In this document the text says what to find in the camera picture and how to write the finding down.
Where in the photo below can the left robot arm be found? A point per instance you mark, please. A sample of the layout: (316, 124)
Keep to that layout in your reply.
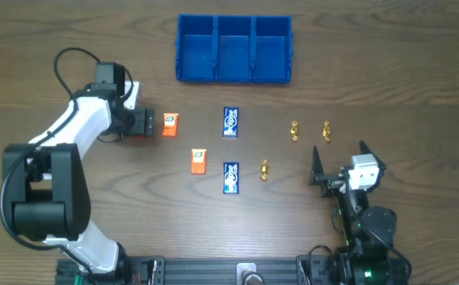
(91, 118)

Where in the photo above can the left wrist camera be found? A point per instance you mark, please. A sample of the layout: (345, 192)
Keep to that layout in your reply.
(133, 93)

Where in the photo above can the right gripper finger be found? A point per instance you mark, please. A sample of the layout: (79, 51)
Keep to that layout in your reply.
(316, 168)
(370, 154)

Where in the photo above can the blue tray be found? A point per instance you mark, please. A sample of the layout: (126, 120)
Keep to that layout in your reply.
(233, 51)

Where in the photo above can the orange candy box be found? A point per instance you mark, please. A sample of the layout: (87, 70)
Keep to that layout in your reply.
(198, 163)
(170, 126)

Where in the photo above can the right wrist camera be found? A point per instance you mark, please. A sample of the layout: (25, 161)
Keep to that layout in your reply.
(362, 172)

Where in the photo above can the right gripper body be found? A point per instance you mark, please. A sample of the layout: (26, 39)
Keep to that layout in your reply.
(334, 185)

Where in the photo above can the mounting rail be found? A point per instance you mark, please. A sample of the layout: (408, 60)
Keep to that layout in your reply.
(205, 271)

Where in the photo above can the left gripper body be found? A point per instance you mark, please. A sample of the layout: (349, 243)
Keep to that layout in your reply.
(144, 122)

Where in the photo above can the gold wrapped candy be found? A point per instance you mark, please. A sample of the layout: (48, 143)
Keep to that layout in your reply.
(264, 170)
(294, 130)
(326, 131)

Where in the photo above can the blue candy pack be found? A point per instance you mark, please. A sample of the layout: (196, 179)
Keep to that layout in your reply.
(231, 178)
(230, 122)

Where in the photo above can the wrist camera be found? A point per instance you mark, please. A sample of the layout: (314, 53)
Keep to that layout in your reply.
(133, 93)
(362, 172)

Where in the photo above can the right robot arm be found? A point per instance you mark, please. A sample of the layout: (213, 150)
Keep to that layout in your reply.
(376, 221)

